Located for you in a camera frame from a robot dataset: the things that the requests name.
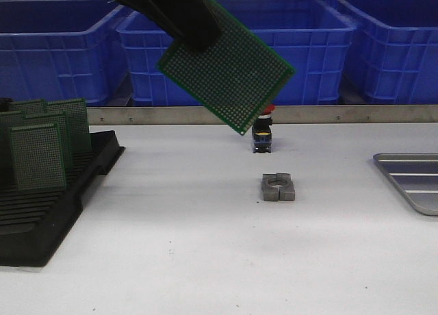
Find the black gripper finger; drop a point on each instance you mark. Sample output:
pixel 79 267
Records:
pixel 188 21

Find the black slotted board rack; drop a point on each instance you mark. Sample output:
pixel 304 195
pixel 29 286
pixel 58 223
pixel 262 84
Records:
pixel 34 224

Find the silver metal tray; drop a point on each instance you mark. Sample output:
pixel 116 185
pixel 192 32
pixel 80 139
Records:
pixel 414 176

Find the blue centre plastic crate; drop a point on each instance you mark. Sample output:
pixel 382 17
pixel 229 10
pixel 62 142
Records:
pixel 308 34

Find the blue plastic crate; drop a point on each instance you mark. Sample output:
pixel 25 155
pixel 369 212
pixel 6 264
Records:
pixel 308 34
pixel 393 55
pixel 62 49

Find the blue left plastic crate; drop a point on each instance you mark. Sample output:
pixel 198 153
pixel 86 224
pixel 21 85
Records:
pixel 62 49

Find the red emergency stop button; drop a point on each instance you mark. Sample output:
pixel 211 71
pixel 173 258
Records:
pixel 261 131

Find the grey metal clamp block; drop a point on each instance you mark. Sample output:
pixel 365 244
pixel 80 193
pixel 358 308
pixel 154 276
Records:
pixel 277 187

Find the blue right plastic crate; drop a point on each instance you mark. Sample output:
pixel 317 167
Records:
pixel 393 55

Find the steel table edge rail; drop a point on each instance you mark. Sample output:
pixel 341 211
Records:
pixel 285 114

